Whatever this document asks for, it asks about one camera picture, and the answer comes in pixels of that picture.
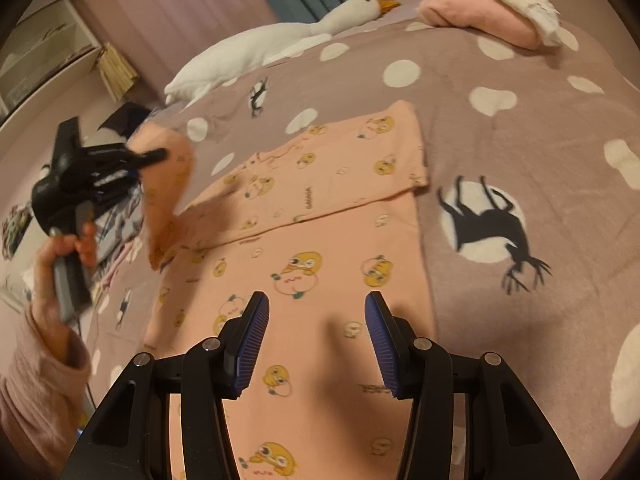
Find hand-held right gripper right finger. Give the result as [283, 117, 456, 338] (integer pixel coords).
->
[364, 291, 581, 480]

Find pink curtain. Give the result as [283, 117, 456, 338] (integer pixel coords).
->
[72, 0, 281, 106]

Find bluish printed cloth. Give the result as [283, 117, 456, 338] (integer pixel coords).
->
[92, 185, 147, 263]

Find tan striped box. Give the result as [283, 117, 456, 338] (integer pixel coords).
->
[95, 42, 140, 103]

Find white shelf unit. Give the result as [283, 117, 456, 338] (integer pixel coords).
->
[0, 0, 103, 121]

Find person's left hand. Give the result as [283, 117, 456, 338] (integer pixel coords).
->
[29, 222, 99, 343]

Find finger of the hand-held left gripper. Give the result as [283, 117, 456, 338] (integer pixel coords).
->
[127, 147, 169, 169]

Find purple polka dot blanket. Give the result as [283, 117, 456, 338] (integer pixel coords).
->
[80, 0, 640, 480]

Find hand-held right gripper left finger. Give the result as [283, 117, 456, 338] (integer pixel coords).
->
[60, 291, 271, 480]

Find pink duck print garment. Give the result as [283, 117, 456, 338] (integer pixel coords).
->
[127, 100, 437, 480]

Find dark cloth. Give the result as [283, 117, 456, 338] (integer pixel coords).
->
[97, 102, 152, 139]

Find white goose plush toy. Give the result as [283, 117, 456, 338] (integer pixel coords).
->
[164, 0, 402, 111]

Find folded pink cloth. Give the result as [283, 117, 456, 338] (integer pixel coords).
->
[417, 0, 543, 51]

